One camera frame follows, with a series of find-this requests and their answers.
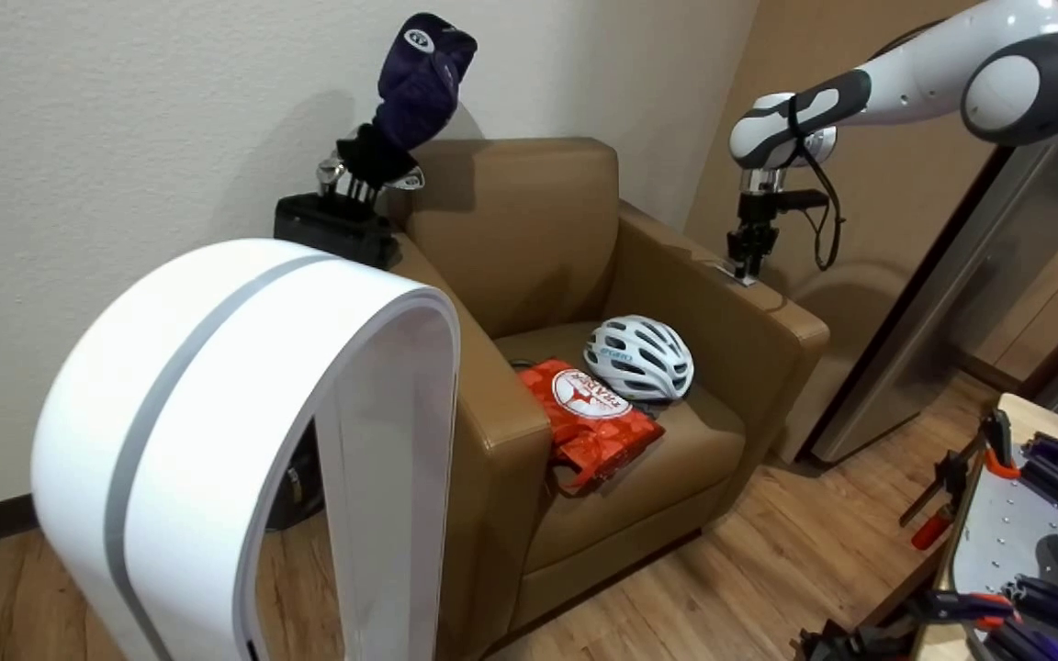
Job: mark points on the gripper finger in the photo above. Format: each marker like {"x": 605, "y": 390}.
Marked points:
{"x": 763, "y": 250}
{"x": 738, "y": 252}

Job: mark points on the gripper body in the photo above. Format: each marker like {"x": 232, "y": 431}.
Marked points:
{"x": 757, "y": 213}

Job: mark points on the small silver object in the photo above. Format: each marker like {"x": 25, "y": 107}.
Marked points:
{"x": 737, "y": 278}

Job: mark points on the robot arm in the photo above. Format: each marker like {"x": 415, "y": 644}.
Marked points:
{"x": 915, "y": 78}

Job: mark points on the white bicycle helmet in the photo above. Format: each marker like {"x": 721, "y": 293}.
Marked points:
{"x": 639, "y": 358}

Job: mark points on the stainless steel refrigerator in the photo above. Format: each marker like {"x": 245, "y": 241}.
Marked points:
{"x": 951, "y": 303}

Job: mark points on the brown leather armchair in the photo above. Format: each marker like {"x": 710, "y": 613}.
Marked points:
{"x": 529, "y": 229}

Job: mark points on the red printed bag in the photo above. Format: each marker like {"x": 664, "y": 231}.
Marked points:
{"x": 589, "y": 422}

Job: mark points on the orange and black clamp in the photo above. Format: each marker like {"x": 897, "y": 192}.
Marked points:
{"x": 951, "y": 477}
{"x": 942, "y": 610}

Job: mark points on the silver golf club head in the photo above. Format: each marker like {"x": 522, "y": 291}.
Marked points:
{"x": 408, "y": 180}
{"x": 330, "y": 173}

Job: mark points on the purple golf club head cover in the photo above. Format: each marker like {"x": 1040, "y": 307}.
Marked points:
{"x": 421, "y": 83}

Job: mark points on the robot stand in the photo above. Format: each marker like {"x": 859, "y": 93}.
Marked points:
{"x": 997, "y": 532}

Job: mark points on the black golf club head cover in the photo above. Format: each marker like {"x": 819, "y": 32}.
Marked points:
{"x": 373, "y": 158}

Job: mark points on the black golf bag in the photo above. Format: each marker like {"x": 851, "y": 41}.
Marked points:
{"x": 336, "y": 229}

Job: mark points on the white arch-shaped appliance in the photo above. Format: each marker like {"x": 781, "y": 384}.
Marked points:
{"x": 217, "y": 386}

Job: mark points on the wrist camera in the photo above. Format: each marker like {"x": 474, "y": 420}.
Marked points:
{"x": 800, "y": 199}

